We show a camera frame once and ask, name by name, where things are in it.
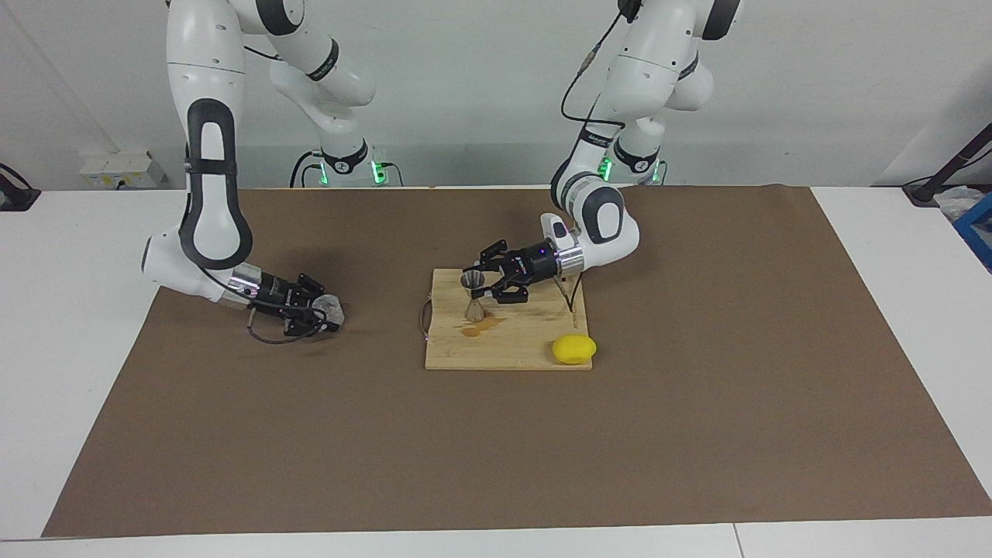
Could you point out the blue box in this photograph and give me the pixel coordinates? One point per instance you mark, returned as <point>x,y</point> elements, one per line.
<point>980,232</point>

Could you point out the yellow lemon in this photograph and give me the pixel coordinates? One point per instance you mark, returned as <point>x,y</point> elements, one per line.
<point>573,349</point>

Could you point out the black stand pole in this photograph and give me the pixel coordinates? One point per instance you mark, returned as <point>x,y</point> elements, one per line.
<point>922,194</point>

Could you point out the steel double jigger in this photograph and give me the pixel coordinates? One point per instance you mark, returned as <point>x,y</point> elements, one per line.
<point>474,310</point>

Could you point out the white wall socket strip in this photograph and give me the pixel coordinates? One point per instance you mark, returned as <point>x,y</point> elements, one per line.
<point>116,167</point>

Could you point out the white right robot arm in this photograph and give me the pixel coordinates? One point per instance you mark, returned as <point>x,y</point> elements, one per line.
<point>209,77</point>

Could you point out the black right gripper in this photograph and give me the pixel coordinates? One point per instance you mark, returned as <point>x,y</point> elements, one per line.
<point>280,298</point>

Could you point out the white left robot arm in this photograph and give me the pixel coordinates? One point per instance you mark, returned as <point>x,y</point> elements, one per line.
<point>643,70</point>

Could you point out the brown table mat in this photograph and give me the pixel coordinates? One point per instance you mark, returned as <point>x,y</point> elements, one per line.
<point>496,449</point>

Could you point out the brown liquid spill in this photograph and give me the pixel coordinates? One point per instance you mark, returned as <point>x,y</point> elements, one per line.
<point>474,331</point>

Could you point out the black flat object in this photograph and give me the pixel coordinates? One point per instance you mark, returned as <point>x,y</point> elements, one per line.
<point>15,198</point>

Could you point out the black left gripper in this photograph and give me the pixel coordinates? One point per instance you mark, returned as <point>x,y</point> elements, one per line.
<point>531,265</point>

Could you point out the clear plastic bag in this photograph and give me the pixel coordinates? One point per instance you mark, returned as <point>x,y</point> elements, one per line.
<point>957,203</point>

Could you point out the wooden cutting board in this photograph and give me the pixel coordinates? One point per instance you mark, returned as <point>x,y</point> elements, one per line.
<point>527,341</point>

